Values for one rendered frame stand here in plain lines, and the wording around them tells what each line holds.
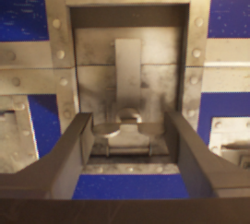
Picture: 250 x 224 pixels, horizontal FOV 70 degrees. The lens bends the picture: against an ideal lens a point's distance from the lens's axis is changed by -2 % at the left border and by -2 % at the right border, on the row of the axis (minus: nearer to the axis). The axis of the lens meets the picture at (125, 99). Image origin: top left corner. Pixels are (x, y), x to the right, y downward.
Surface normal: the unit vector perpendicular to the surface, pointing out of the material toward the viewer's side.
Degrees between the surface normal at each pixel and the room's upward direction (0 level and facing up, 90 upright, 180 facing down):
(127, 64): 90
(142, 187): 90
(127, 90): 90
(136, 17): 90
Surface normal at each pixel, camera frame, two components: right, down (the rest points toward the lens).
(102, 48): 0.00, 0.29
